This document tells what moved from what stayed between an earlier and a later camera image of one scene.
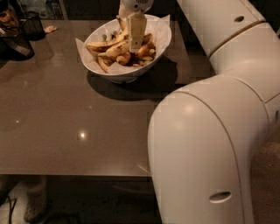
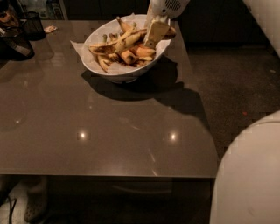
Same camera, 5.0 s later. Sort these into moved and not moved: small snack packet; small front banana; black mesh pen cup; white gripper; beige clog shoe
Moved: small front banana; white gripper
Not moved: beige clog shoe; black mesh pen cup; small snack packet
